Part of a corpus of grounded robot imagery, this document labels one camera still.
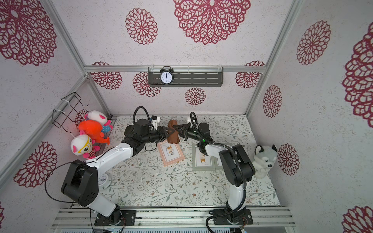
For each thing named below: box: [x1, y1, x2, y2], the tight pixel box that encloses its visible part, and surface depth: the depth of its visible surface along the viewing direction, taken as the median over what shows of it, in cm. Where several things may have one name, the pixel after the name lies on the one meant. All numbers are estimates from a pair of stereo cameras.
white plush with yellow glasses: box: [70, 134, 101, 160], surface depth 82 cm
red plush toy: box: [78, 119, 113, 145], surface depth 92 cm
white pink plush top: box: [84, 110, 112, 127], surface depth 97 cm
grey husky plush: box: [252, 144, 278, 180], surface depth 77 cm
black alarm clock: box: [159, 65, 175, 86], surface depth 92 cm
